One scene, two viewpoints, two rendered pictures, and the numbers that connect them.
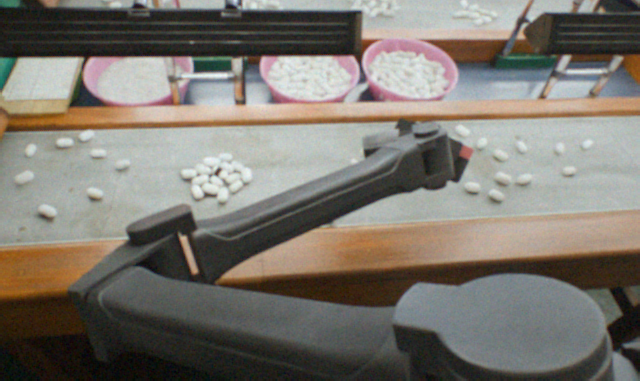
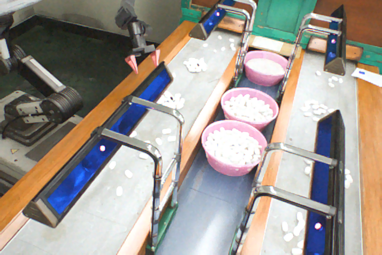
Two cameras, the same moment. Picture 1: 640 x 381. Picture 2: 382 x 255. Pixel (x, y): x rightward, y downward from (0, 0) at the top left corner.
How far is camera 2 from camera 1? 183 cm
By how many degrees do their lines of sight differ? 77
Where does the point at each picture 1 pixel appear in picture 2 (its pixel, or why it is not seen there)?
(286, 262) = (147, 62)
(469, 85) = (222, 198)
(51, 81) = (263, 43)
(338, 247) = (142, 73)
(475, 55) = not seen: hidden behind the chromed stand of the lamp
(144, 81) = (263, 67)
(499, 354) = not seen: outside the picture
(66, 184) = (213, 43)
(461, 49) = not seen: hidden behind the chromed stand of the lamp
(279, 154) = (199, 82)
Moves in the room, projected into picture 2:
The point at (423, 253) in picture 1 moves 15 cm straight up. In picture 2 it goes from (121, 88) to (120, 60)
